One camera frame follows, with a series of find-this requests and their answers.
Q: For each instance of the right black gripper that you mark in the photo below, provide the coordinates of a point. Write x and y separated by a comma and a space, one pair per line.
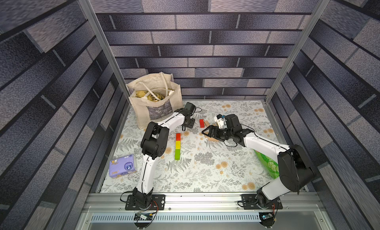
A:
216, 132

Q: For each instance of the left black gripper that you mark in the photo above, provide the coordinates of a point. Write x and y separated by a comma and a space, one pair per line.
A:
192, 123

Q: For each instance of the yellow wooden block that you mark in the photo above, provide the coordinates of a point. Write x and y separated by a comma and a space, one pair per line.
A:
178, 145

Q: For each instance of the green wooden block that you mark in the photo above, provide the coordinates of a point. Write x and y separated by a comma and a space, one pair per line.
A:
177, 154

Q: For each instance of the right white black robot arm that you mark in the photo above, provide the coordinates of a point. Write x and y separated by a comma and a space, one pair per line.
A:
294, 166

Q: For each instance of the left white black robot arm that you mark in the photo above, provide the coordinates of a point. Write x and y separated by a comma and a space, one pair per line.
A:
153, 144

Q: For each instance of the natural block with engraved numbers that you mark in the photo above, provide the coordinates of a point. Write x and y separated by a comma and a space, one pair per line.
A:
212, 139

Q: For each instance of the beige canvas tote bag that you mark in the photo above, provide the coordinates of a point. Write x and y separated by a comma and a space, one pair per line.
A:
147, 111

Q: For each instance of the yellow items inside bag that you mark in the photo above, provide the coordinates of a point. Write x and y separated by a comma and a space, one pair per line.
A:
155, 97

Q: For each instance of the green chips bag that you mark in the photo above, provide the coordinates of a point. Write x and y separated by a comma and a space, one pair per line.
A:
269, 164

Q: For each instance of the purple white small box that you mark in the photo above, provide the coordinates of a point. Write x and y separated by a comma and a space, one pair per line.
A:
122, 166

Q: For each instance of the right circuit board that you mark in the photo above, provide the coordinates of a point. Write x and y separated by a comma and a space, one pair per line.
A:
267, 219

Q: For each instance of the circuit board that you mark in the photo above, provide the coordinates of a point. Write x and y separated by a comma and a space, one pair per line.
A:
267, 219
143, 217

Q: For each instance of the left circuit board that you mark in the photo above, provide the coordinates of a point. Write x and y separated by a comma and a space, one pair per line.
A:
143, 217

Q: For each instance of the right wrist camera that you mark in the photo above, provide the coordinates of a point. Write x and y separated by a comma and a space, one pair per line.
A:
223, 121

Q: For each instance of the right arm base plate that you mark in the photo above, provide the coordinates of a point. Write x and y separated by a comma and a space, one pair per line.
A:
251, 202

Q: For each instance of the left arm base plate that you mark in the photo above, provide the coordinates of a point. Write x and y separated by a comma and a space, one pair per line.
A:
154, 202

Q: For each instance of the aluminium front rail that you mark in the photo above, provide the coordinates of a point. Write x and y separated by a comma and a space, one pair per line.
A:
203, 202

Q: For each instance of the left aluminium frame post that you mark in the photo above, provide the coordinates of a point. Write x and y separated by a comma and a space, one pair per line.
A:
99, 33

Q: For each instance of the aluminium frame post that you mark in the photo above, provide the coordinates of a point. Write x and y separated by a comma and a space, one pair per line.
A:
99, 33
316, 14

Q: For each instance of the right aluminium frame post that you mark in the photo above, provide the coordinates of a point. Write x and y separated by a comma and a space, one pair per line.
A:
316, 14

